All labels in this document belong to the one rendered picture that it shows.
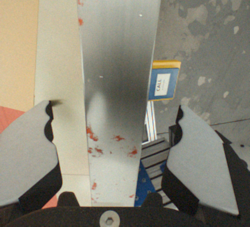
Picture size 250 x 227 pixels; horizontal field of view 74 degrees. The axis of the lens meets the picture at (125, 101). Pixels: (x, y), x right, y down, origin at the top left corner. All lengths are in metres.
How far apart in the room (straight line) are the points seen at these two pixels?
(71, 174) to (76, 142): 0.05
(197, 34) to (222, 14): 0.29
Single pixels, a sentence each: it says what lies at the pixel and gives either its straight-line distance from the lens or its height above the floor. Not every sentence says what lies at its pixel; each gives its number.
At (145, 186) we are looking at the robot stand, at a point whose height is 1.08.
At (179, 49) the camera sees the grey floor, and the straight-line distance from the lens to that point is 1.71.
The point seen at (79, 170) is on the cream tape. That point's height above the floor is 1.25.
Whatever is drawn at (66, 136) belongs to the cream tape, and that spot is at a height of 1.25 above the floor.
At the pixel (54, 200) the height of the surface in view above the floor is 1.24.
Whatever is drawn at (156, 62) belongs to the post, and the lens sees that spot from 0.50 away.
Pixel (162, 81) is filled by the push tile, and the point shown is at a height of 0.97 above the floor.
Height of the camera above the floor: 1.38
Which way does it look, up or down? 57 degrees down
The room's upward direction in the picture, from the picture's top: 148 degrees clockwise
